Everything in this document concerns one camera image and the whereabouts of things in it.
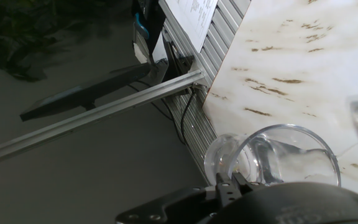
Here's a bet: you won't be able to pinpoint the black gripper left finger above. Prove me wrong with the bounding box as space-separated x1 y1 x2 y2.
115 185 220 224

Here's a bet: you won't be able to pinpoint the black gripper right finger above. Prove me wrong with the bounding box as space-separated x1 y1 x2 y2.
215 171 264 208

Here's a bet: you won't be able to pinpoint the clear glass mug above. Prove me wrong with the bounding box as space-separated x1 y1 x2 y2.
203 123 342 187

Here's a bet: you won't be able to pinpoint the white marble pattern board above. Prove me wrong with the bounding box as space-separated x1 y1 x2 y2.
202 0 358 198

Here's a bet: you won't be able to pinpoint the black computer monitor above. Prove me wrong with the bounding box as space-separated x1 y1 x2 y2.
19 63 152 122

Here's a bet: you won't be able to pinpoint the white printed paper sheets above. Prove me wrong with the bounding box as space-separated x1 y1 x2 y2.
165 0 219 53

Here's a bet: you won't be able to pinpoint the black monitor cable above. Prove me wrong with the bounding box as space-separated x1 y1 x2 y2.
180 88 198 146

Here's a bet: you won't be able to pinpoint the aluminium frame post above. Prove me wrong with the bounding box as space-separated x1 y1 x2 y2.
0 68 205 169

